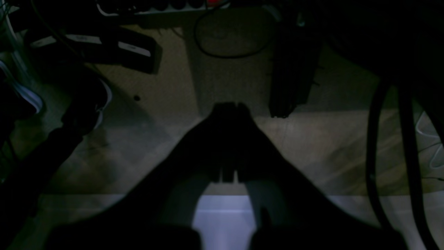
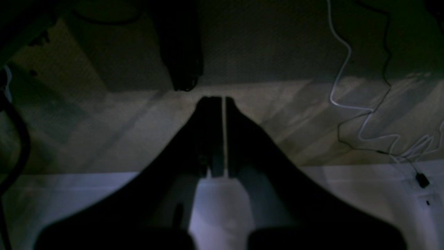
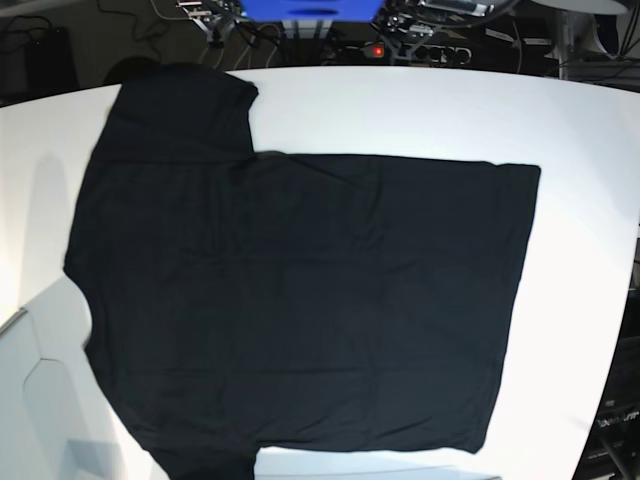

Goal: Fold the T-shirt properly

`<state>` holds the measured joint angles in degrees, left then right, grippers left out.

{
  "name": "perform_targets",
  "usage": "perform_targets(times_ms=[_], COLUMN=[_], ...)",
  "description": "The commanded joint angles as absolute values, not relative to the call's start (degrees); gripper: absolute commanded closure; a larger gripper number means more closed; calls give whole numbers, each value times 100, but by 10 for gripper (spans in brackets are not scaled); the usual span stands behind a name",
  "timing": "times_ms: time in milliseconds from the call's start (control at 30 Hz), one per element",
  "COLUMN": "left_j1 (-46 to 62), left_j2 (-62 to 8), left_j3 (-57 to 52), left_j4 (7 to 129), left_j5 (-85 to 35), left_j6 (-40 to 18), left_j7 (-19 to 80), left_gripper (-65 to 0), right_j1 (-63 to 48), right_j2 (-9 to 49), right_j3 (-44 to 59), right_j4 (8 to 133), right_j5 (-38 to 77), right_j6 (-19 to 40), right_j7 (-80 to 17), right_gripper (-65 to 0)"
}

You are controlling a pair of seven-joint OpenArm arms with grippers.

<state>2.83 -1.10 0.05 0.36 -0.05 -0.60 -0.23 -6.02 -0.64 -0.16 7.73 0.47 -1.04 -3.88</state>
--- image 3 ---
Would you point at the black T-shirt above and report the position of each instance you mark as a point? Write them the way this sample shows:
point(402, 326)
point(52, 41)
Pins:
point(244, 300)

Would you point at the black power strip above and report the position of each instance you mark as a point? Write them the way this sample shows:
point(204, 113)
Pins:
point(430, 56)

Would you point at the blue plastic box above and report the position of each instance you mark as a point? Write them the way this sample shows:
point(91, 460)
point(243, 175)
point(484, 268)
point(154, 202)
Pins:
point(334, 10)

